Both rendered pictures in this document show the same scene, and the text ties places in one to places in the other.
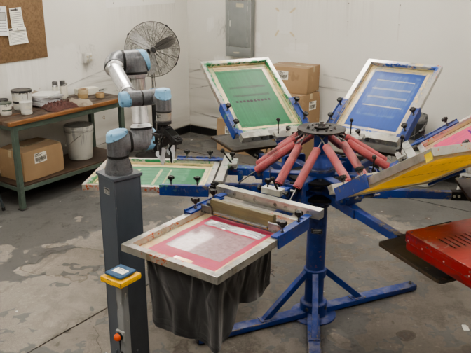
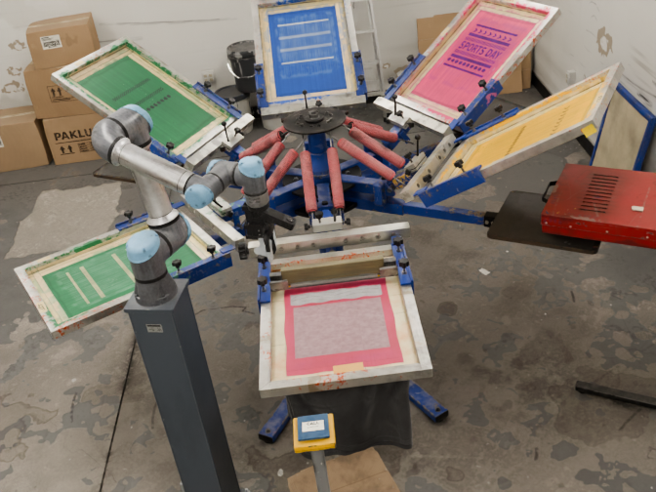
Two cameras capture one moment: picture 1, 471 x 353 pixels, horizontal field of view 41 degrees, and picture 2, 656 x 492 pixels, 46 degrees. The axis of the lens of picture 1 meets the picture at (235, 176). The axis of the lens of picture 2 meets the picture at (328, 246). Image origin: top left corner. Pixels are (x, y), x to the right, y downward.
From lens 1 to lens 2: 181 cm
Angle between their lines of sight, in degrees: 34
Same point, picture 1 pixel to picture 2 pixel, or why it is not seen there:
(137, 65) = (141, 133)
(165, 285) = (320, 407)
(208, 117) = not seen: outside the picture
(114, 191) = (175, 324)
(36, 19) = not seen: outside the picture
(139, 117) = (163, 206)
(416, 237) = (560, 217)
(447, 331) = (474, 284)
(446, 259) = (610, 228)
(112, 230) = (177, 375)
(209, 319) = (395, 416)
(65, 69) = not seen: outside the picture
